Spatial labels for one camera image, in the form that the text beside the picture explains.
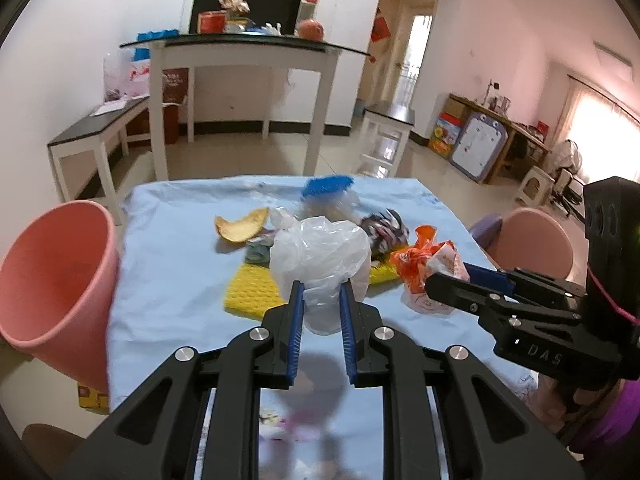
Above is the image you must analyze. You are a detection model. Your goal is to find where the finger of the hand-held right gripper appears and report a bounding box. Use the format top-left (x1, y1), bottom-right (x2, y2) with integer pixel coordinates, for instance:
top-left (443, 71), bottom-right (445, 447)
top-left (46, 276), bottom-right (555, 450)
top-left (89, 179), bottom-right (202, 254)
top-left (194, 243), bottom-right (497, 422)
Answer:
top-left (462, 262), bottom-right (587, 302)
top-left (425, 272), bottom-right (576, 332)

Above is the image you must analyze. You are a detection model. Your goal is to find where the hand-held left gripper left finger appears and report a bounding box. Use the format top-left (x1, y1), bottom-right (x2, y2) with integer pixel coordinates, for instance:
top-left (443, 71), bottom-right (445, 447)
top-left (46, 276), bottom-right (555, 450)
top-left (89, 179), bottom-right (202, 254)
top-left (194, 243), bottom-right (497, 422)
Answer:
top-left (65, 280), bottom-right (306, 480)

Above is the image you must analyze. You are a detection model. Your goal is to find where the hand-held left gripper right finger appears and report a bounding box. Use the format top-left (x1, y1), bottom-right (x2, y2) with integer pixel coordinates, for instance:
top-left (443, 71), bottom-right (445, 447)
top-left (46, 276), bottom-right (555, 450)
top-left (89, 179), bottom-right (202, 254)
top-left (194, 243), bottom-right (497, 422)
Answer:
top-left (339, 282), bottom-right (586, 480)

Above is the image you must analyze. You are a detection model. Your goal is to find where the orange snack wrapper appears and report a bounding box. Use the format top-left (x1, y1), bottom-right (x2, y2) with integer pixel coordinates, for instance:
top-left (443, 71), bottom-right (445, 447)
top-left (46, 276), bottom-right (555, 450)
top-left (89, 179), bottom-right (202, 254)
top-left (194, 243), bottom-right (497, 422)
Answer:
top-left (390, 225), bottom-right (472, 316)

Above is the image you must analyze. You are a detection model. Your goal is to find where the yellow foam net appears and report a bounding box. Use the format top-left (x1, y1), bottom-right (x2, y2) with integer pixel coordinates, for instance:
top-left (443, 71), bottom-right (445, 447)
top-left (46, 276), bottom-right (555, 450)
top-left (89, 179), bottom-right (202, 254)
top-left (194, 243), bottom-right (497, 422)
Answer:
top-left (222, 259), bottom-right (402, 319)

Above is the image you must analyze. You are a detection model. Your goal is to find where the white plastic bag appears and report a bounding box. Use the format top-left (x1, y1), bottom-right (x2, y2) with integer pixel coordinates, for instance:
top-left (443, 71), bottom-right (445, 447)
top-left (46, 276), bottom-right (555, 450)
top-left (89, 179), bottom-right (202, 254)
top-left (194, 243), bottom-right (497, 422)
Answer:
top-left (269, 216), bottom-right (372, 336)

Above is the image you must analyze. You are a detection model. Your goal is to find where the clear bubble plastic wrap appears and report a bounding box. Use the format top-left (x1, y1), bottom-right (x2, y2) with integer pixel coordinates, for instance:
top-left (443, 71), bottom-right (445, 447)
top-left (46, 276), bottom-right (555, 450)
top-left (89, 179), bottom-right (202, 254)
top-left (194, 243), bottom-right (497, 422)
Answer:
top-left (300, 192), bottom-right (362, 224)

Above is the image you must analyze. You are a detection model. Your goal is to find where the pink plastic bucket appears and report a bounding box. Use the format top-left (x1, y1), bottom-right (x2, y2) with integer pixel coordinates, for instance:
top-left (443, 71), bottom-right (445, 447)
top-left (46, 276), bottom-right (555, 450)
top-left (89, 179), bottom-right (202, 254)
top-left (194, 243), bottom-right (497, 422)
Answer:
top-left (0, 200), bottom-right (121, 397)
top-left (482, 207), bottom-right (576, 287)

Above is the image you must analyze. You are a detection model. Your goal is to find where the person's right forearm purple sleeve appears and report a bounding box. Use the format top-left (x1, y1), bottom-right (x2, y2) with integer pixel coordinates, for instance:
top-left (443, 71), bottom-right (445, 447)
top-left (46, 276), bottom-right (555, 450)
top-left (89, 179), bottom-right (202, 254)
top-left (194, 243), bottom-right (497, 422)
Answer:
top-left (570, 379), bottom-right (640, 457)

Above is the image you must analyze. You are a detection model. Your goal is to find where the person's right hand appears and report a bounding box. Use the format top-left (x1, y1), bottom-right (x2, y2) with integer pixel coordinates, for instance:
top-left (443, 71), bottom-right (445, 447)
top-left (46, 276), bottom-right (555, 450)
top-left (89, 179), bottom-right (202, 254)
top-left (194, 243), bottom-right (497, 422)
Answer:
top-left (536, 374), bottom-right (582, 432)

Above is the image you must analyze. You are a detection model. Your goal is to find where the purple stool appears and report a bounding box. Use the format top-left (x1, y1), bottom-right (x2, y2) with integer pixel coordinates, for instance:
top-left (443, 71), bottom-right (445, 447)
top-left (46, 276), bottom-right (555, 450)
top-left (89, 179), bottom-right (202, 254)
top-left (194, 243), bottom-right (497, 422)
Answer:
top-left (469, 214), bottom-right (504, 247)

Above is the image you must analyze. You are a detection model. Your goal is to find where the small green wrapper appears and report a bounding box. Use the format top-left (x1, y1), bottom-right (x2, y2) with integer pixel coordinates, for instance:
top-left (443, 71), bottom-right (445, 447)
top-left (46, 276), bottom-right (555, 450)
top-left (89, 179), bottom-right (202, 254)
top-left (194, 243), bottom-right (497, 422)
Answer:
top-left (245, 240), bottom-right (274, 264)

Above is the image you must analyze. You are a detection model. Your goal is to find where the white plastic stool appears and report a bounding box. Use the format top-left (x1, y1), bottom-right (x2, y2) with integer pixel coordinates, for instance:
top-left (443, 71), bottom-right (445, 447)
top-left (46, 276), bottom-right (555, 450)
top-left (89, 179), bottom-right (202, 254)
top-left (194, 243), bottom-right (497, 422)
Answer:
top-left (515, 166), bottom-right (554, 207)

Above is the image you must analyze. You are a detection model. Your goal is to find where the dark striped wrapper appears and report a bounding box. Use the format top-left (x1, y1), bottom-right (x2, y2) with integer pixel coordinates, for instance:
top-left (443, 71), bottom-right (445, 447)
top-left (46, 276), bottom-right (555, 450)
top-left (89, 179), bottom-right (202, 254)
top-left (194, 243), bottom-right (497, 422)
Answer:
top-left (360, 209), bottom-right (411, 257)

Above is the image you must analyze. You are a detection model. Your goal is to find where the electric fan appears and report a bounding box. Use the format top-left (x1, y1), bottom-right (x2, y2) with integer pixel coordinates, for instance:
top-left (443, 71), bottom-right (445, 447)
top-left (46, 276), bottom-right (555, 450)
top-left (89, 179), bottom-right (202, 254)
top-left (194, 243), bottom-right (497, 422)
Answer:
top-left (552, 139), bottom-right (584, 181)

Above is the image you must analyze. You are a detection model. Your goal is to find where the yellow fruit peel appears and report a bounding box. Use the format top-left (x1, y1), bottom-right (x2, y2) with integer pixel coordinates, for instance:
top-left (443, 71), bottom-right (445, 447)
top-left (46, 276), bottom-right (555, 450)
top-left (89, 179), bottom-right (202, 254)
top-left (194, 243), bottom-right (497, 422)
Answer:
top-left (215, 207), bottom-right (271, 244)

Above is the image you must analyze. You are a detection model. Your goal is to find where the purple-framed drawing board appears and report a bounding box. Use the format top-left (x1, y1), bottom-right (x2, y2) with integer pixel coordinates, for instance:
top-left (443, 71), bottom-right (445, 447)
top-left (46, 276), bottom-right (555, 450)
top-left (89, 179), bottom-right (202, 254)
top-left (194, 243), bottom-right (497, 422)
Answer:
top-left (448, 112), bottom-right (509, 184)

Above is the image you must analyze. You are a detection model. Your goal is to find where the window curtain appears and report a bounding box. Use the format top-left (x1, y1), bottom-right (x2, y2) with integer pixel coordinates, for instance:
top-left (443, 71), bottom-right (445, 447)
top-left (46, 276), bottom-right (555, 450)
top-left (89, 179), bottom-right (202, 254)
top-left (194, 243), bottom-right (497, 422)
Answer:
top-left (565, 75), bottom-right (640, 182)

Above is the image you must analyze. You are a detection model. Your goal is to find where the colourful toy box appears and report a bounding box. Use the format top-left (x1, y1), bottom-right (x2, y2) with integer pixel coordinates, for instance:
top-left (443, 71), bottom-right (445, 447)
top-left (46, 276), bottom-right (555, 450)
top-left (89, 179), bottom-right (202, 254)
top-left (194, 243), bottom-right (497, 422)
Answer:
top-left (427, 114), bottom-right (464, 160)

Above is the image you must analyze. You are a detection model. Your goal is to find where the wooden desk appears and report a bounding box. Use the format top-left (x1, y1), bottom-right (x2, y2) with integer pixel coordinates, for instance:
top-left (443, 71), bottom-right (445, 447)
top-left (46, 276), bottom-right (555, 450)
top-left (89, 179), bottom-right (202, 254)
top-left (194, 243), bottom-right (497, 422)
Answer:
top-left (447, 92), bottom-right (552, 186)

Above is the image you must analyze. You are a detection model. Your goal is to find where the blue brush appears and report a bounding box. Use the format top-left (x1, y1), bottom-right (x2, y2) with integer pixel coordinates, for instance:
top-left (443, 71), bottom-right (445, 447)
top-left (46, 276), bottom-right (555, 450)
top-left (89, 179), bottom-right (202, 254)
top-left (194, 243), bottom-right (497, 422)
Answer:
top-left (301, 175), bottom-right (354, 199)

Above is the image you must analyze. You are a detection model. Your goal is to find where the light blue cloth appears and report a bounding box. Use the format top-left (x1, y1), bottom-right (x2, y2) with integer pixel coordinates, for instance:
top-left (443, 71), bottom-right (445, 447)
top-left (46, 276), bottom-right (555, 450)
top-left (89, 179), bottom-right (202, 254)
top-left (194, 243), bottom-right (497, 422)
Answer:
top-left (105, 175), bottom-right (539, 480)

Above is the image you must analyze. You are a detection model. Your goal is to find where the small white side table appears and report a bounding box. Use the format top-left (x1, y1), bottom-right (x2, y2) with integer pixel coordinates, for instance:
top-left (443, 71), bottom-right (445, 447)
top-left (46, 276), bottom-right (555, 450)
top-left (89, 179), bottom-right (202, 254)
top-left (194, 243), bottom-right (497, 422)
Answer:
top-left (359, 102), bottom-right (416, 179)

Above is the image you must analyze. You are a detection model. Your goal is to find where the white air conditioner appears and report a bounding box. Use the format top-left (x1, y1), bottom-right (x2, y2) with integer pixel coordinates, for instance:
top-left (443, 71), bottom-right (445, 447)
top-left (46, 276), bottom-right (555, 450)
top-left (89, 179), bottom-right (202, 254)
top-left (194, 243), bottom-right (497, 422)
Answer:
top-left (594, 40), bottom-right (632, 67)

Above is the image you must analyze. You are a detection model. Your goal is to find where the yellow box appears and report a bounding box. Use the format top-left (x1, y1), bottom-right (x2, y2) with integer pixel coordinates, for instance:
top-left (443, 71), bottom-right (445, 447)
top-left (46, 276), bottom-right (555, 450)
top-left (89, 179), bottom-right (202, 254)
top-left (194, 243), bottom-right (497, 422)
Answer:
top-left (77, 382), bottom-right (111, 414)

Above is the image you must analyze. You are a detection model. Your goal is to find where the doorway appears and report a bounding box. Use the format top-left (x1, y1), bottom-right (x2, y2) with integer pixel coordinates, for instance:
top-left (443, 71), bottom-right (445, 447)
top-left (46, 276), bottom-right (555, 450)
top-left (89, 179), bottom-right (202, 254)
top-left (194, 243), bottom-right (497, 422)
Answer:
top-left (394, 0), bottom-right (439, 112)

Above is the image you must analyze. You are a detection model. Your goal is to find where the brown wooden stool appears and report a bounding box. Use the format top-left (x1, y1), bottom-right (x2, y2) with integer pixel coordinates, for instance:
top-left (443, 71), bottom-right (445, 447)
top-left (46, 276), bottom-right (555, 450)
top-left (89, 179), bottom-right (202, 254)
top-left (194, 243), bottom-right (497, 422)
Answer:
top-left (22, 422), bottom-right (87, 480)

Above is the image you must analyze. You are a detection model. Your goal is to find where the dark red carton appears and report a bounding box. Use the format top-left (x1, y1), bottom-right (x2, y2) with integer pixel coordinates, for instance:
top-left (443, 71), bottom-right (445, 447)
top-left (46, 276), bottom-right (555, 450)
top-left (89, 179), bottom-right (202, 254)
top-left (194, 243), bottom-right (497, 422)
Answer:
top-left (162, 67), bottom-right (190, 106)

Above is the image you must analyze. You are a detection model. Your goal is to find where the white glass-topped table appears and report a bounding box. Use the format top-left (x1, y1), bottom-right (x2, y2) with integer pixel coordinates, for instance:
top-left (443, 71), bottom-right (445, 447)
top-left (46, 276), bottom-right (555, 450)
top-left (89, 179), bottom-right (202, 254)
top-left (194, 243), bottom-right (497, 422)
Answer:
top-left (119, 34), bottom-right (372, 182)

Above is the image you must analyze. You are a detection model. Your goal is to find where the white paper sheet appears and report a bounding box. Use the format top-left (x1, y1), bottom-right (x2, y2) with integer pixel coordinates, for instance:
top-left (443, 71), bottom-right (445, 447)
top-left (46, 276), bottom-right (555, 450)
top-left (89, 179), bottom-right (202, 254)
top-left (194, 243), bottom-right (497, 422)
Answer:
top-left (90, 101), bottom-right (129, 117)

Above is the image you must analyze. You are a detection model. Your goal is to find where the black-topped white bench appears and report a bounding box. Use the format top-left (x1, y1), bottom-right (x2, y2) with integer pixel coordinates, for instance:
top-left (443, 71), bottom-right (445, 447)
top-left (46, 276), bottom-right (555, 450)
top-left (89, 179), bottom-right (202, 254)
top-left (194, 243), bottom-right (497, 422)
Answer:
top-left (47, 95), bottom-right (152, 226)

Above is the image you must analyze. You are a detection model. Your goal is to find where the red apple ornament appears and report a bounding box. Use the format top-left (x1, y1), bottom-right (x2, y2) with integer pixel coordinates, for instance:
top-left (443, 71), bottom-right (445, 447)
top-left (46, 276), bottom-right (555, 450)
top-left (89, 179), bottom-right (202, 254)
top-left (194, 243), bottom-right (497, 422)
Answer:
top-left (298, 19), bottom-right (326, 41)

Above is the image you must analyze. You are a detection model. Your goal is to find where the white printed shopping bag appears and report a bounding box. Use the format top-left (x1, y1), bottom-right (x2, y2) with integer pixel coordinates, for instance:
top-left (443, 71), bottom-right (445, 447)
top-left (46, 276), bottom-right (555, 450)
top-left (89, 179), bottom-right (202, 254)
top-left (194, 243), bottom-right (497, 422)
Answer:
top-left (102, 50), bottom-right (151, 102)

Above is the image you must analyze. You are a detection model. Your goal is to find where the red tin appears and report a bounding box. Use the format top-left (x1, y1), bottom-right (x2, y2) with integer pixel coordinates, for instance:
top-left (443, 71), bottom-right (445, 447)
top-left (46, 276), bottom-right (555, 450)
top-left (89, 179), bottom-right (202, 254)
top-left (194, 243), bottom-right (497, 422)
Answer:
top-left (198, 11), bottom-right (227, 34)

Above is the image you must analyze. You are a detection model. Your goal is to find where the black monitor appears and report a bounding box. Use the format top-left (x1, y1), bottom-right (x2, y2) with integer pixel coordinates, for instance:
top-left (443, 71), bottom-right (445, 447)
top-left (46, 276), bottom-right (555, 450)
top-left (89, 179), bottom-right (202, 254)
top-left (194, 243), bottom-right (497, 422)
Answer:
top-left (189, 0), bottom-right (306, 36)

